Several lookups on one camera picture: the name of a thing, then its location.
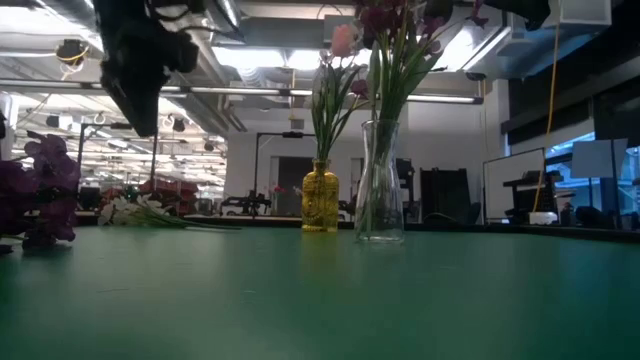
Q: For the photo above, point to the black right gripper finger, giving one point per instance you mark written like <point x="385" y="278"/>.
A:
<point x="530" y="11"/>

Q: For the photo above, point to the dense magenta flower bunch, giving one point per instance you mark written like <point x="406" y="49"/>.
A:
<point x="50" y="165"/>

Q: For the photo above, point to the green table mat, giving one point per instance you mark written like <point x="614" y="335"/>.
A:
<point x="320" y="300"/>

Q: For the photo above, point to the pink tulip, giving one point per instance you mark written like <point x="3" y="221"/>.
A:
<point x="344" y="40"/>

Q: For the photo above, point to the red crates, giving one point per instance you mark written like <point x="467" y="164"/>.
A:
<point x="170" y="189"/>

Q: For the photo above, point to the large white flower spray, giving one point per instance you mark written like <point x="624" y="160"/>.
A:
<point x="325" y="115"/>

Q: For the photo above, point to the yellow glass vase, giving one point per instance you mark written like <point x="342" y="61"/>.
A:
<point x="320" y="200"/>

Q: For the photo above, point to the whiteboard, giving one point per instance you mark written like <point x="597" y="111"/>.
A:
<point x="510" y="185"/>

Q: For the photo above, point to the clear glass vase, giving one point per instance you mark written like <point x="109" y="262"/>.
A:
<point x="379" y="210"/>

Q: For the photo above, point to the long ceiling tube light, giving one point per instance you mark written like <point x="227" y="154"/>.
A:
<point x="440" y="99"/>

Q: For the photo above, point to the dark purple tulip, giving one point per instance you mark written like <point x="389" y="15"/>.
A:
<point x="439" y="10"/>

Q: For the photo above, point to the sparse magenta flower spray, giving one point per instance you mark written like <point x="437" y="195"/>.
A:
<point x="395" y="75"/>

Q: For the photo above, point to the small white flower spray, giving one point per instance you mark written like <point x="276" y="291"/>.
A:
<point x="125" y="207"/>

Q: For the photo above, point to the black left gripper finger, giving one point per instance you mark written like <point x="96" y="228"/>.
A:
<point x="137" y="105"/>

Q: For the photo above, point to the small white box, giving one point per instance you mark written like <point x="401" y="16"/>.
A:
<point x="543" y="218"/>

